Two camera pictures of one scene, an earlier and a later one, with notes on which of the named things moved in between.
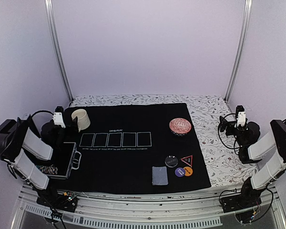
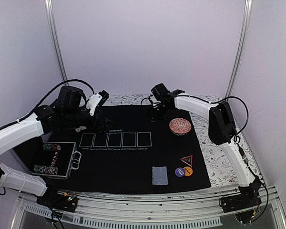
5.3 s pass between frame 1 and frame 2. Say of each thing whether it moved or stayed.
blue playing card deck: stayed
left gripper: moved
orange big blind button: stayed
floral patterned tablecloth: stayed
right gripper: moved
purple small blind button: stayed
